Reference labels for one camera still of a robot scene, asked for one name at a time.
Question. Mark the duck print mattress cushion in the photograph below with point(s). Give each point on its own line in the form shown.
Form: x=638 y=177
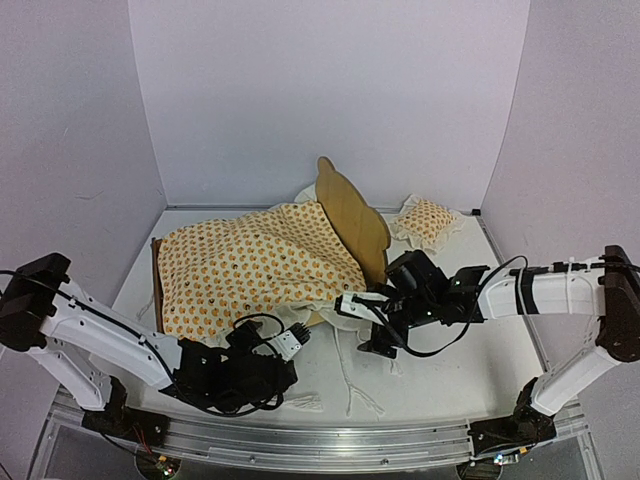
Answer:
x=286 y=263

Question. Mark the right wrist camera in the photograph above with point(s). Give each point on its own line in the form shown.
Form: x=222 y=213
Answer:
x=366 y=306

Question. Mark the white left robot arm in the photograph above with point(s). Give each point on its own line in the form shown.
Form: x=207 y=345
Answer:
x=48 y=316

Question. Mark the aluminium front rail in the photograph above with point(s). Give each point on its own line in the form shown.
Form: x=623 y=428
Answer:
x=268 y=443

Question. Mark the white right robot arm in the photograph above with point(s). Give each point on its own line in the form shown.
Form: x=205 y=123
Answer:
x=605 y=288

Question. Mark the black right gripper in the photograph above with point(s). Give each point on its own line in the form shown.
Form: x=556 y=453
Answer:
x=378 y=342

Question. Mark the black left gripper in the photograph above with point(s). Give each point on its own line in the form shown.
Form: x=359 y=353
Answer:
x=240 y=339

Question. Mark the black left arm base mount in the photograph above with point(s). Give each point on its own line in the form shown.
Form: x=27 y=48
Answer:
x=123 y=422

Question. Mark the small duck print pillow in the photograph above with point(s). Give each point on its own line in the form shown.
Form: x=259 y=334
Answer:
x=425 y=225

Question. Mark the wooden pet bed frame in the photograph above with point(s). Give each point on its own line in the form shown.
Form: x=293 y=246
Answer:
x=360 y=227

